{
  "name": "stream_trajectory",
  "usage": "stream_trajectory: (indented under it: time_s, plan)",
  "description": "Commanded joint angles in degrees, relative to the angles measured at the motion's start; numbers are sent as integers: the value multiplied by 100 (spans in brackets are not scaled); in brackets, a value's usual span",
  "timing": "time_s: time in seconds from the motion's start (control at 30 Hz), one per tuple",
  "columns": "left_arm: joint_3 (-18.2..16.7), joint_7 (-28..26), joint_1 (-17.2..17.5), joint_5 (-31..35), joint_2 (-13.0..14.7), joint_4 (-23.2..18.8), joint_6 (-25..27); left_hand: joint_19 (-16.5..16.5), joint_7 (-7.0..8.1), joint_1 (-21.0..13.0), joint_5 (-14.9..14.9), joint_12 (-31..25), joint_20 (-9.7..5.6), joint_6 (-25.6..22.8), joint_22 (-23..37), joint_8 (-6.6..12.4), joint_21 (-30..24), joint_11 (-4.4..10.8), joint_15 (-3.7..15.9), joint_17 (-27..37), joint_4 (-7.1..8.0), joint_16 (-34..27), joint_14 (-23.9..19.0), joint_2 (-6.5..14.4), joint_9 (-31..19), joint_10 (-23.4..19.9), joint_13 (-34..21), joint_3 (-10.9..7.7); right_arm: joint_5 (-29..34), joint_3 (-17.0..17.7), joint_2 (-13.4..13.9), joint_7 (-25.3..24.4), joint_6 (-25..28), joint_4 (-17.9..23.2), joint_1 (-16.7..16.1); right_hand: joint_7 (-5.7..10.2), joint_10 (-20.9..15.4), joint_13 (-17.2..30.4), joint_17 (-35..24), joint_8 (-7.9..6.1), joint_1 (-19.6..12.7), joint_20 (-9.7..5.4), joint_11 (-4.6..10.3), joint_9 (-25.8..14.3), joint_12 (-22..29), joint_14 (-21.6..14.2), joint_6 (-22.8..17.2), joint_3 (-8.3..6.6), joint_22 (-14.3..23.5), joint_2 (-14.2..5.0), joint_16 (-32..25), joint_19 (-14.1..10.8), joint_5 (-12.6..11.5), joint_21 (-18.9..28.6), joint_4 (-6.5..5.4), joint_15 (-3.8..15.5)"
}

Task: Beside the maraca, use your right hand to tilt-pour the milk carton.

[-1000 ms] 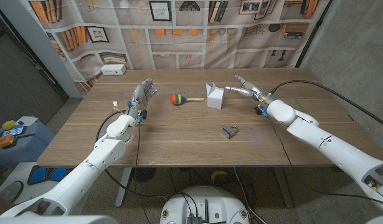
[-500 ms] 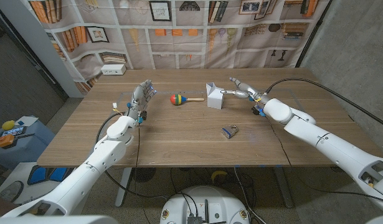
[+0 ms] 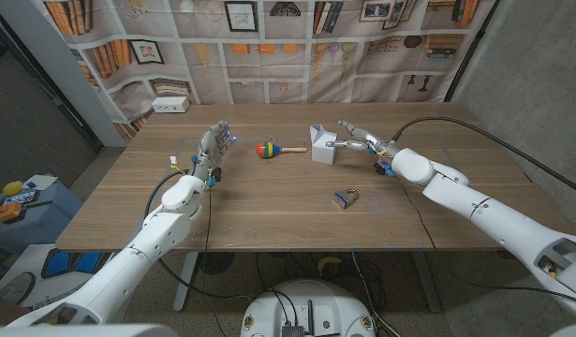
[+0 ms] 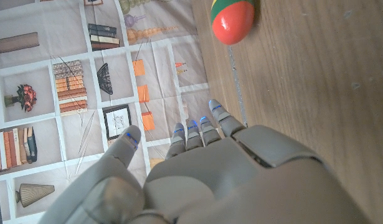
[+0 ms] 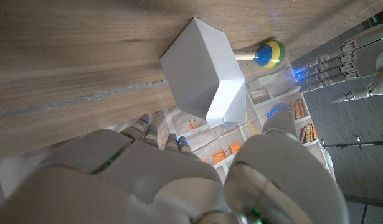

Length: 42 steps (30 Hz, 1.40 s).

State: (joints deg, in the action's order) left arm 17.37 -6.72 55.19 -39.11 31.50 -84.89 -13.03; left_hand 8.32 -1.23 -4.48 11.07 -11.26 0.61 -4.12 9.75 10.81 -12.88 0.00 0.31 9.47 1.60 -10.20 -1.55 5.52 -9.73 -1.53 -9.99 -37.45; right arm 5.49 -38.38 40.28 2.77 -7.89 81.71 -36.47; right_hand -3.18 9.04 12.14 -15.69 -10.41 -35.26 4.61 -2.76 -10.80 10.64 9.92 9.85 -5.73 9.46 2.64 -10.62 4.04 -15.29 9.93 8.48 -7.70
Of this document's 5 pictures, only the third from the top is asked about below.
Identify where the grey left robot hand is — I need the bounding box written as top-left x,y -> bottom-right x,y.
189,120 -> 237,188

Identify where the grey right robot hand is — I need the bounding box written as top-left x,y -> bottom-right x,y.
325,119 -> 404,177

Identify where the white milk carton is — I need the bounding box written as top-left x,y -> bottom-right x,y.
309,123 -> 338,166

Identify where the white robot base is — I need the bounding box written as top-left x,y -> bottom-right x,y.
240,279 -> 377,337

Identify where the striped wooden maraca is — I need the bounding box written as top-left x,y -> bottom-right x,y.
255,141 -> 308,159

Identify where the white power strip box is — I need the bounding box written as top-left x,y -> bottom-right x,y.
151,95 -> 191,114

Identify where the silver padlock with blue band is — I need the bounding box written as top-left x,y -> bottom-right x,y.
332,187 -> 360,210

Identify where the printed bookshelf backdrop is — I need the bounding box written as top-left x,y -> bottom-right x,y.
41,0 -> 497,141

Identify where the black round fan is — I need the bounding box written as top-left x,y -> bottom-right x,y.
197,251 -> 236,276

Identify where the yellow banana toy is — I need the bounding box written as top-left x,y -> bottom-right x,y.
317,255 -> 344,276

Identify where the white table leg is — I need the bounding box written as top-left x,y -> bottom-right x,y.
172,251 -> 199,313

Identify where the black backdrop stand pole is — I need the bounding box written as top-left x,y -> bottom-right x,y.
444,0 -> 502,103

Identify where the grey table leg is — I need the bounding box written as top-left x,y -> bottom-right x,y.
411,251 -> 442,314

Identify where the white paper sheet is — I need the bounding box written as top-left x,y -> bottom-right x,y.
22,174 -> 59,192

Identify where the blue grey cabinet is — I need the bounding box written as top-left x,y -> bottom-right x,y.
0,177 -> 85,256

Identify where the white and blue floor mat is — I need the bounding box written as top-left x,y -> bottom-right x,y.
0,243 -> 115,308

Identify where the orange box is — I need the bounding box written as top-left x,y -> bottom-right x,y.
0,201 -> 22,223

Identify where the white robot torso edge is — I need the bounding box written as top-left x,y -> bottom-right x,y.
0,323 -> 179,337

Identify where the person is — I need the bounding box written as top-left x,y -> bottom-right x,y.
0,292 -> 31,327

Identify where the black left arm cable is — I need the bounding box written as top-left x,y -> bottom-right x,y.
143,170 -> 251,303

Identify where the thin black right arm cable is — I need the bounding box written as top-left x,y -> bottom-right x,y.
394,175 -> 576,300

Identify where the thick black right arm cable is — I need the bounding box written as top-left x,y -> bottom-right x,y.
392,116 -> 576,198

